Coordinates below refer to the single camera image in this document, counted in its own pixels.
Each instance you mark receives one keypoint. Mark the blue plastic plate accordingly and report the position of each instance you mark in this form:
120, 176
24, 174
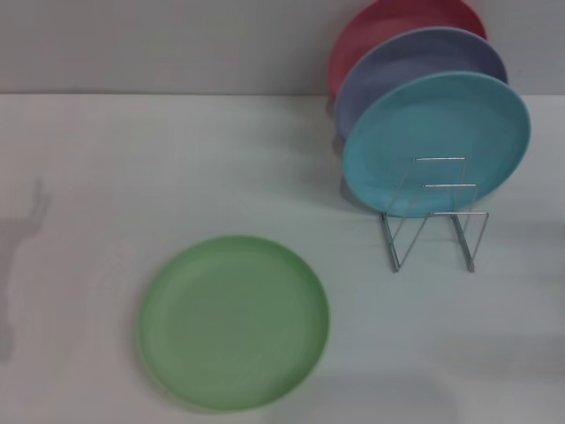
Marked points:
432, 132

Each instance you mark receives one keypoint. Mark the purple plastic plate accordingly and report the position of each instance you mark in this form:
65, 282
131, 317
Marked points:
397, 70

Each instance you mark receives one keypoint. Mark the red plastic plate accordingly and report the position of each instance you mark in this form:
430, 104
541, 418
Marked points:
379, 31

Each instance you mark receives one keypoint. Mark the green plastic plate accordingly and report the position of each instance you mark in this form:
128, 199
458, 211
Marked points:
234, 324

